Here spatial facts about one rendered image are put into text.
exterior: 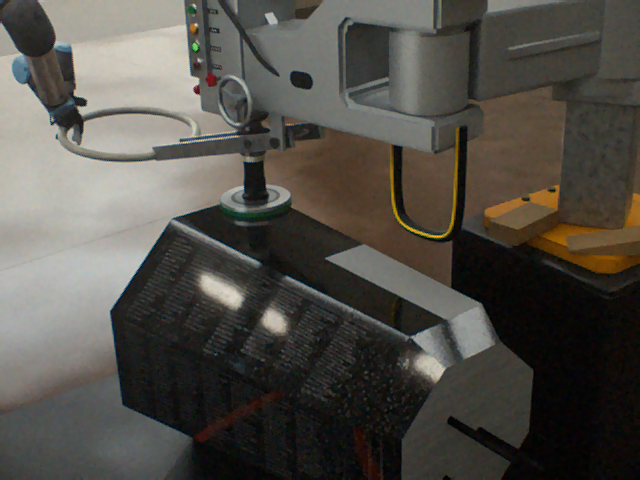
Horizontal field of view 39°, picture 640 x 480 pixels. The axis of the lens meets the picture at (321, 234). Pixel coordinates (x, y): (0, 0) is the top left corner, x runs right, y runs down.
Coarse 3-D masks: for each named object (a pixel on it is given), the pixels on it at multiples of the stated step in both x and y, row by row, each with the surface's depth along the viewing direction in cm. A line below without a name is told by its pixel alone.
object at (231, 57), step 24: (216, 0) 248; (240, 0) 243; (264, 0) 249; (288, 0) 255; (216, 24) 251; (240, 24) 245; (240, 48) 248; (216, 72) 257; (240, 72) 250; (240, 120) 257
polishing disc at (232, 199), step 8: (232, 192) 283; (240, 192) 283; (272, 192) 282; (280, 192) 282; (288, 192) 282; (224, 200) 277; (232, 200) 277; (240, 200) 277; (248, 200) 276; (264, 200) 276; (272, 200) 276; (280, 200) 276; (288, 200) 277; (232, 208) 272; (240, 208) 271; (248, 208) 270; (256, 208) 270; (264, 208) 271; (272, 208) 272
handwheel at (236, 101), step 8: (224, 80) 247; (232, 80) 245; (240, 80) 243; (224, 88) 249; (248, 88) 243; (216, 96) 252; (232, 96) 246; (240, 96) 245; (248, 96) 242; (232, 104) 247; (240, 104) 247; (248, 104) 243; (224, 112) 252; (248, 112) 244; (232, 120) 251; (248, 120) 245; (240, 128) 249
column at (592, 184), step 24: (576, 120) 254; (600, 120) 251; (624, 120) 248; (576, 144) 256; (600, 144) 253; (624, 144) 251; (576, 168) 259; (600, 168) 256; (624, 168) 253; (576, 192) 261; (600, 192) 258; (624, 192) 255; (576, 216) 264; (600, 216) 261; (624, 216) 259
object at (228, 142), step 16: (288, 128) 267; (304, 128) 262; (320, 128) 259; (176, 144) 291; (192, 144) 284; (208, 144) 279; (224, 144) 273; (240, 144) 267; (256, 144) 262; (272, 144) 252; (288, 144) 252
